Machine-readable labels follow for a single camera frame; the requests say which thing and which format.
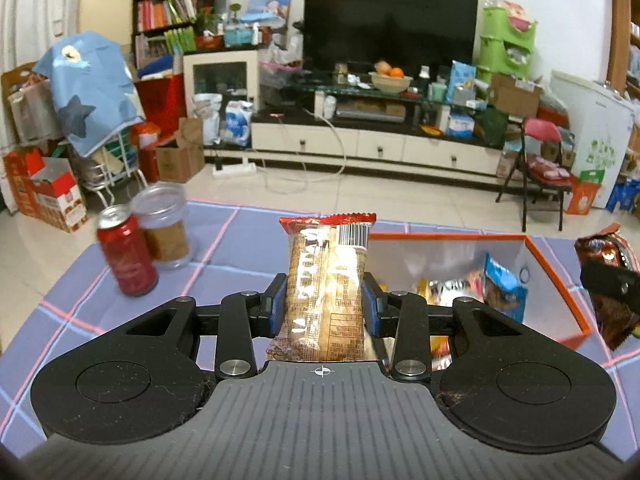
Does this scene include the fruit bowl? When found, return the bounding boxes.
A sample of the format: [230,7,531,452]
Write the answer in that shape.
[369,71,415,94]

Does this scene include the orange cardboard box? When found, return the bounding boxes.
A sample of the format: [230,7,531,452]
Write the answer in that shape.
[367,232,593,353]

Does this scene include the red gift bag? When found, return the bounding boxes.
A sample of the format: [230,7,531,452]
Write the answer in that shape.
[136,74,187,133]

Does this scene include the white plastic bag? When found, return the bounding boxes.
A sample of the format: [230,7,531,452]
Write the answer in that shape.
[192,94,223,145]

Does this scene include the dark green bag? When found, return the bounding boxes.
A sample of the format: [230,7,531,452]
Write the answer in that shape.
[474,108,510,150]

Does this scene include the silver media player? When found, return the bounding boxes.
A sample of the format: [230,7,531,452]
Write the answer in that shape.
[336,100,406,122]

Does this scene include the red and white carton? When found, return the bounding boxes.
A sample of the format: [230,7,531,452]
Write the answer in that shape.
[4,147,88,233]

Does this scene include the brown snack packet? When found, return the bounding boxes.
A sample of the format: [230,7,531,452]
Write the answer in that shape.
[574,224,640,352]

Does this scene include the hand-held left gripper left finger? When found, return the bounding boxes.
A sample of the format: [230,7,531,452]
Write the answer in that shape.
[125,274,288,380]

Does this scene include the potted green plant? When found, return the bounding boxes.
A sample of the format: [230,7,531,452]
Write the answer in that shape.
[197,7,223,36]

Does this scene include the white wire rack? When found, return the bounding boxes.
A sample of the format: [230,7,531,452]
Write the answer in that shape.
[80,127,148,208]

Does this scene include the pink packet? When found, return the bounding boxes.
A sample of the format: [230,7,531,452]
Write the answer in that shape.
[530,156,571,181]

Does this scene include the orange paper bag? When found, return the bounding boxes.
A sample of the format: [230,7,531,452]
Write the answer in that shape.
[565,172,603,216]

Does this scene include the white chest freezer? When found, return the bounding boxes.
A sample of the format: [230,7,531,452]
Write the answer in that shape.
[550,70,638,208]

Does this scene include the blue framed picture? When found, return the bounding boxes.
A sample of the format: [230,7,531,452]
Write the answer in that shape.
[246,0,292,23]

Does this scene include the beige snack packet red edges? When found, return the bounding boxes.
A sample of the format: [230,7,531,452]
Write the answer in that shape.
[267,212,377,363]

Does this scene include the white power strip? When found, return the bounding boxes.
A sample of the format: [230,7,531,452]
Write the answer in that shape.
[212,162,257,178]

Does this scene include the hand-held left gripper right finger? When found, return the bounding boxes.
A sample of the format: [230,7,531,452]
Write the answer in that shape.
[364,274,526,383]

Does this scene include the white glass-door cabinet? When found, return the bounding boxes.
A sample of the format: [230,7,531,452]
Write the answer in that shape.
[182,50,261,116]

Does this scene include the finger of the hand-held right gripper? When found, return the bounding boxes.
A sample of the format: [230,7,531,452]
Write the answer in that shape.
[580,260,640,312]

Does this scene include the silver snack packet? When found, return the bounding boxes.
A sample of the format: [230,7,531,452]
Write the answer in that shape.
[425,277,483,308]

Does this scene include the blue and white package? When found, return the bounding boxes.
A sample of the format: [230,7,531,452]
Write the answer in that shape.
[447,61,476,103]

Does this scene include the black television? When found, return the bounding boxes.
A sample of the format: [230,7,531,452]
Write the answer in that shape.
[304,0,479,73]

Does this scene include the open cardboard box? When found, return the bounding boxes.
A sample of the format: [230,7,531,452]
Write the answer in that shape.
[491,74,543,118]

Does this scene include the white and blue sack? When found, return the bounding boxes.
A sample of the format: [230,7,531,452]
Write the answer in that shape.
[222,101,253,147]

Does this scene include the dark bookshelf with books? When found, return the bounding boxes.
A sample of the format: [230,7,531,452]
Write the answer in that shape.
[132,0,201,68]

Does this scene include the white cable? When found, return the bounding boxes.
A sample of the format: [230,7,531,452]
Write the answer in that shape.
[260,110,348,193]

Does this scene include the red drink can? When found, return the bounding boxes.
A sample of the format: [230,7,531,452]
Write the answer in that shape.
[96,205,159,297]

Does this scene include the large worn cardboard box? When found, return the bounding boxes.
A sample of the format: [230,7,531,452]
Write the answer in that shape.
[0,62,53,143]

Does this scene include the green plastic drawer tower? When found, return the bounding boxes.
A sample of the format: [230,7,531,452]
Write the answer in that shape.
[475,2,538,78]

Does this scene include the beige standing air conditioner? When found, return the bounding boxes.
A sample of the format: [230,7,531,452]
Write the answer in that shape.
[79,0,136,51]

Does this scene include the brown cardboard box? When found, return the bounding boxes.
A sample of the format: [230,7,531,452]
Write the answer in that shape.
[156,145,206,183]

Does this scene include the clear plastic jar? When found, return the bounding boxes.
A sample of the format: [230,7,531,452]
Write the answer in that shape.
[131,182,191,269]

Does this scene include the brown paper bag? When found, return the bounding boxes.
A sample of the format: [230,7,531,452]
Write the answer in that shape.
[177,117,205,148]

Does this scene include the white TV stand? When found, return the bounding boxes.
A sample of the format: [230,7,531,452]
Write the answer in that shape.
[250,72,506,178]

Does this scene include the blue boxes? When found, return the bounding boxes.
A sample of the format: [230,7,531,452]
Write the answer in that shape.
[606,180,640,218]

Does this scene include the red folding chair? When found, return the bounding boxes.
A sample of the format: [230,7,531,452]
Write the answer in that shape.
[496,117,573,232]

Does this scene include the wooden shelf unit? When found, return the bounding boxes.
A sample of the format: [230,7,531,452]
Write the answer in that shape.
[611,0,640,98]

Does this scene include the blue snack packet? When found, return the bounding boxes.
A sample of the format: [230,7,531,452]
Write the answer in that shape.
[482,252,528,323]

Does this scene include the blue star-print cloth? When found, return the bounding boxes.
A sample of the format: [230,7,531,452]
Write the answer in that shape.
[32,31,146,158]

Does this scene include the blue and white tissue box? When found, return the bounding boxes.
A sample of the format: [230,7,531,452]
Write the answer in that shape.
[447,114,475,138]

